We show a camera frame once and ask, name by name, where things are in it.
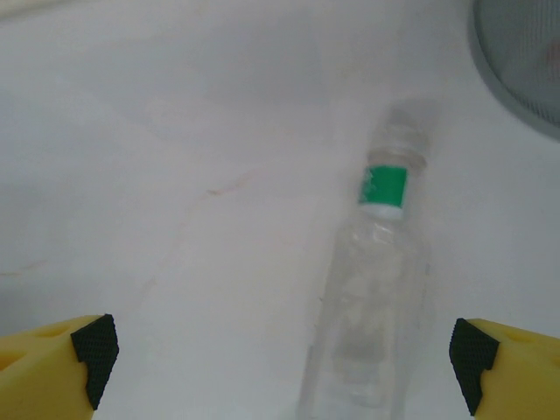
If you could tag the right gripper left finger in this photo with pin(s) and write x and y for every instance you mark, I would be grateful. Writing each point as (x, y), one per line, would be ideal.
(39, 376)

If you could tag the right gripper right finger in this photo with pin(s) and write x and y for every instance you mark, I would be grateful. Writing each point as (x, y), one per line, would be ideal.
(525, 376)

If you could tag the clear bottle green neck band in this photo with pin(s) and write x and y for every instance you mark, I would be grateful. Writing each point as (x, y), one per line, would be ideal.
(376, 284)

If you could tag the grey round waste bin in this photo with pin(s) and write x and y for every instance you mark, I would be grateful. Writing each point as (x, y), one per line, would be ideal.
(525, 52)

